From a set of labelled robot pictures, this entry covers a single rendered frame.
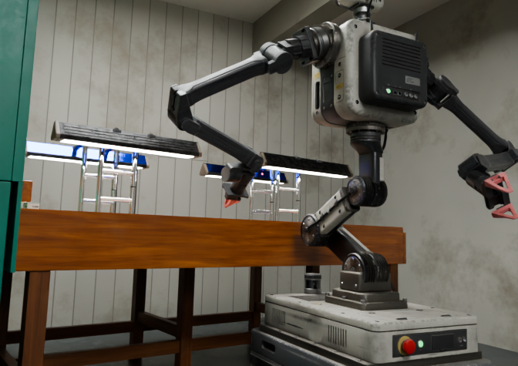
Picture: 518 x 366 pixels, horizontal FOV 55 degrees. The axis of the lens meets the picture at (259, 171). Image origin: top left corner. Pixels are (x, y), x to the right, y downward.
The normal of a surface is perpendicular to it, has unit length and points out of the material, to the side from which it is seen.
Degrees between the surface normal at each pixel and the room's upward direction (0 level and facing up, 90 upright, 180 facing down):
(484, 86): 90
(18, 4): 90
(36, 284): 90
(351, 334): 90
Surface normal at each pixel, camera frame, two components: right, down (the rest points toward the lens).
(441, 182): -0.89, -0.08
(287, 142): 0.46, -0.10
